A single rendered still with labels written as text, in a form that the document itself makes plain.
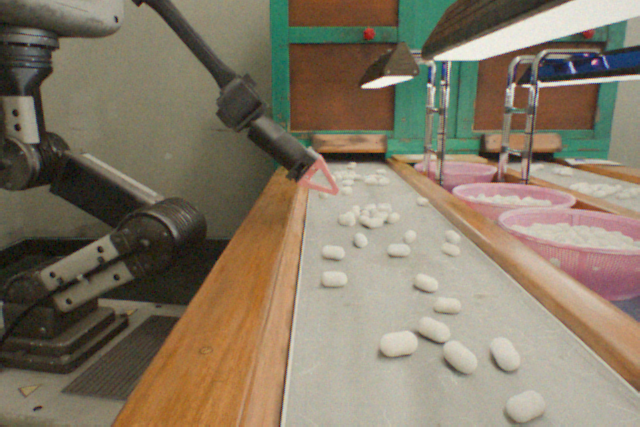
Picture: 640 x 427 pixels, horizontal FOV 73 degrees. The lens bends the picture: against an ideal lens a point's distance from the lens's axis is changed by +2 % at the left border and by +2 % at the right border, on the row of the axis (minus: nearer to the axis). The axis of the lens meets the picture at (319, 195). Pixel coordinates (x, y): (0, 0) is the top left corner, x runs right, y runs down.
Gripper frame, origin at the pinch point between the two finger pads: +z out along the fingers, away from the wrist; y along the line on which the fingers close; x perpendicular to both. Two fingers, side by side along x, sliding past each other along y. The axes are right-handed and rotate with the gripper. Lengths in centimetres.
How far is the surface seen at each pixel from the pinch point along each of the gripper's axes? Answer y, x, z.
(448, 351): -45.5, -1.5, 12.7
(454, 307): -35.7, -3.4, 15.3
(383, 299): -31.6, 2.3, 10.1
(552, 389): -48, -6, 20
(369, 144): 89, -11, 9
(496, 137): 92, -45, 46
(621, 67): 25, -62, 35
